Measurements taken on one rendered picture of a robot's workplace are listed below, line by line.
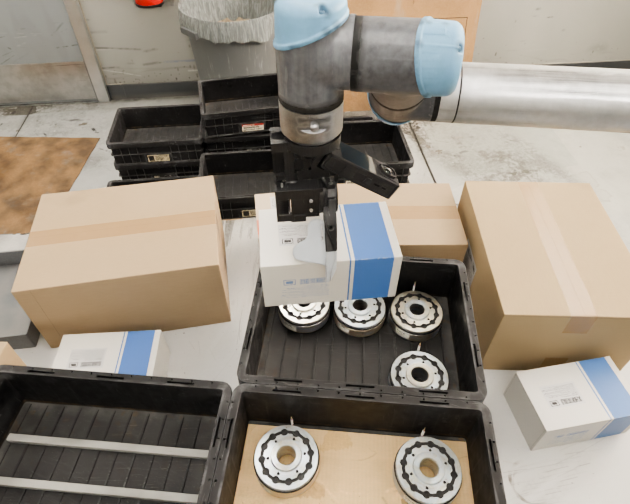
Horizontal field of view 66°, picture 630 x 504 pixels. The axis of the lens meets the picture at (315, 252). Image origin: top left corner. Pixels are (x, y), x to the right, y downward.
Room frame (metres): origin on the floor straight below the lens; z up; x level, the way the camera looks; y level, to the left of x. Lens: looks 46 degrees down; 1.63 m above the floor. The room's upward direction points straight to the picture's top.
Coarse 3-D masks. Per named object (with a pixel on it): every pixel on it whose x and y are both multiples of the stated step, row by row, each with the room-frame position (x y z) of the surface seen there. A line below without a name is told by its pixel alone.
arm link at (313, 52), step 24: (288, 0) 0.50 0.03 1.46; (312, 0) 0.50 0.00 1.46; (336, 0) 0.49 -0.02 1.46; (288, 24) 0.48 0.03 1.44; (312, 24) 0.47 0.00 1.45; (336, 24) 0.48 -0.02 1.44; (288, 48) 0.48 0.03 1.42; (312, 48) 0.47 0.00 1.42; (336, 48) 0.47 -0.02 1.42; (288, 72) 0.48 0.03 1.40; (312, 72) 0.47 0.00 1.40; (336, 72) 0.47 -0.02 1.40; (288, 96) 0.48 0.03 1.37; (312, 96) 0.47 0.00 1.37; (336, 96) 0.49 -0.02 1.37
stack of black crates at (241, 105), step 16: (208, 80) 2.02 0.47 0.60; (224, 80) 2.04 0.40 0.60; (240, 80) 2.05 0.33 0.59; (256, 80) 2.06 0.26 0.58; (272, 80) 2.08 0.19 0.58; (208, 96) 2.02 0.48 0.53; (224, 96) 2.03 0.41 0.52; (240, 96) 2.05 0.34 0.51; (256, 96) 2.06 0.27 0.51; (272, 96) 2.07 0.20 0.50; (208, 112) 1.93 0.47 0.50; (224, 112) 1.75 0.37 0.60; (240, 112) 1.76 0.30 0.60; (256, 112) 1.78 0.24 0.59; (272, 112) 1.79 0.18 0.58; (208, 128) 1.75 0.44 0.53; (224, 128) 1.76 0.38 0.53; (240, 128) 1.77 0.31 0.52; (256, 128) 1.78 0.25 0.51; (208, 144) 1.76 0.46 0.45; (224, 144) 1.77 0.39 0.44; (240, 144) 1.77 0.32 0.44; (256, 144) 1.78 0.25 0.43
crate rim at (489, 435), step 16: (240, 384) 0.38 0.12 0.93; (256, 384) 0.38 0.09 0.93; (240, 400) 0.35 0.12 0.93; (336, 400) 0.35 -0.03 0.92; (352, 400) 0.35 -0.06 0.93; (368, 400) 0.35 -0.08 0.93; (384, 400) 0.35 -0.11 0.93; (400, 400) 0.35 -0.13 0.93; (416, 400) 0.35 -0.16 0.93; (432, 400) 0.35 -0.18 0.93; (448, 400) 0.35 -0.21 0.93; (464, 400) 0.35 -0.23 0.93; (224, 432) 0.30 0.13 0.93; (224, 448) 0.27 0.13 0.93; (496, 448) 0.27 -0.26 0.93; (224, 464) 0.25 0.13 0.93; (496, 464) 0.25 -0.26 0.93; (496, 480) 0.23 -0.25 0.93; (496, 496) 0.21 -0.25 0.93
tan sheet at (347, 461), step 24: (264, 432) 0.34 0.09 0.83; (312, 432) 0.34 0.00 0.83; (336, 432) 0.34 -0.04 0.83; (288, 456) 0.30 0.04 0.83; (336, 456) 0.30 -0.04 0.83; (360, 456) 0.30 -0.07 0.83; (384, 456) 0.30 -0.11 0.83; (456, 456) 0.30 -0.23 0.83; (240, 480) 0.26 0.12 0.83; (336, 480) 0.26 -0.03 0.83; (360, 480) 0.26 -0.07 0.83; (384, 480) 0.26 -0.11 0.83
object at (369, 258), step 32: (288, 224) 0.53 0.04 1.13; (352, 224) 0.53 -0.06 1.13; (384, 224) 0.53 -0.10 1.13; (288, 256) 0.46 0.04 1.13; (352, 256) 0.46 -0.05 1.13; (384, 256) 0.46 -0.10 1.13; (288, 288) 0.45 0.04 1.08; (320, 288) 0.45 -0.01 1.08; (352, 288) 0.46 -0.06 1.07; (384, 288) 0.46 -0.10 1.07
